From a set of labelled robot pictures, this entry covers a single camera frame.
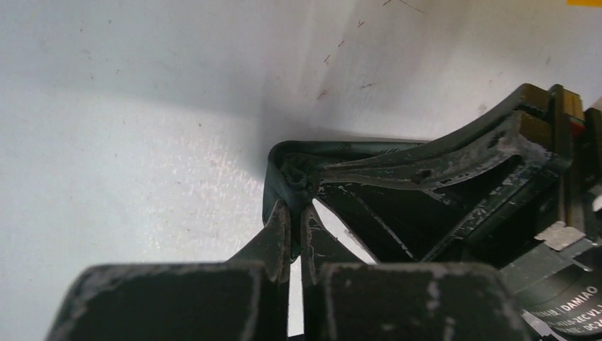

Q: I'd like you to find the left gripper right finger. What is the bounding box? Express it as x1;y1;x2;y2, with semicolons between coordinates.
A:
300;206;531;340

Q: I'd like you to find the dark green leaf tie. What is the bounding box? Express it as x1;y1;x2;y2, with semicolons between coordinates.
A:
262;140;423;261

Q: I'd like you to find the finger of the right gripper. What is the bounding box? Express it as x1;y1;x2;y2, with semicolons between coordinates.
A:
317;156;555;264

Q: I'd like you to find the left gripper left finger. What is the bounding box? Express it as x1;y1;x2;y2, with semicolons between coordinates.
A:
47;200;290;340

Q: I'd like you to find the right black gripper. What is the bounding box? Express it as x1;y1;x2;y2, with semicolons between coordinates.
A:
316;84;601;340

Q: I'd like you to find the yellow plastic bin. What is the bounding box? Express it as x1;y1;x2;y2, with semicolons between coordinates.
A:
567;0;602;8

